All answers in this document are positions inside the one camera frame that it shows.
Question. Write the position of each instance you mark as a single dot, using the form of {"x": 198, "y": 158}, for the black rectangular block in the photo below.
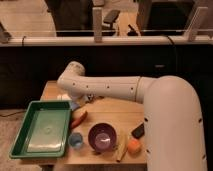
{"x": 138, "y": 132}

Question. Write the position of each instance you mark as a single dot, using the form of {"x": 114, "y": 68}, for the white rail barrier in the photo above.
{"x": 12, "y": 37}

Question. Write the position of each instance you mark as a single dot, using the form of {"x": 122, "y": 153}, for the orange fruit toy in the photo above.
{"x": 134, "y": 146}

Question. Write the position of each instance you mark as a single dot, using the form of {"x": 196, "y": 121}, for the yellow banana toy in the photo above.
{"x": 122, "y": 146}

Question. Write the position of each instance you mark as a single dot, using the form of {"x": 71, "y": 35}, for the green plastic tray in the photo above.
{"x": 43, "y": 132}

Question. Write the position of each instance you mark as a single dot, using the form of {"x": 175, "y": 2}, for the black office chair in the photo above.
{"x": 71, "y": 18}

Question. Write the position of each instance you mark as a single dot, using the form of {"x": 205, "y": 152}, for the purple bowl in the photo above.
{"x": 102, "y": 137}

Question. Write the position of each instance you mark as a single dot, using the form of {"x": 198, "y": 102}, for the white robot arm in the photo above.
{"x": 174, "y": 129}

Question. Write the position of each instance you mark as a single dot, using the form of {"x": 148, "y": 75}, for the small blue cup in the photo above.
{"x": 75, "y": 140}

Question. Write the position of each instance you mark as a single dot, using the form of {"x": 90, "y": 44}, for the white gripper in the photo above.
{"x": 81, "y": 99}

